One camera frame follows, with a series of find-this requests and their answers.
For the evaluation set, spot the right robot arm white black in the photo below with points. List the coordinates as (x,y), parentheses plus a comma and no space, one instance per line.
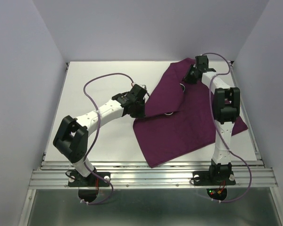
(225,109)

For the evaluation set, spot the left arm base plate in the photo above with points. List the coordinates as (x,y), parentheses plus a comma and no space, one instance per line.
(77,180)

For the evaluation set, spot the purple surgical cloth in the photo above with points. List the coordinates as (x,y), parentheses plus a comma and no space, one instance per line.
(178,119)

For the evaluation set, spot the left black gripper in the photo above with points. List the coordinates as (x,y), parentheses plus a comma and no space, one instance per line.
(141,114)

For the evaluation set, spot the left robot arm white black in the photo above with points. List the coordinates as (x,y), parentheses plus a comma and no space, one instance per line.
(72,136)

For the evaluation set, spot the aluminium front rail frame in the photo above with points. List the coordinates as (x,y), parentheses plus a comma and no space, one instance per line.
(138,175)

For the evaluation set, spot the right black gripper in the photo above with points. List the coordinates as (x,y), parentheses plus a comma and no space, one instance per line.
(187,77)

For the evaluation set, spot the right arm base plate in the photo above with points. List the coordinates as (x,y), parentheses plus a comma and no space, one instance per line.
(203,178)

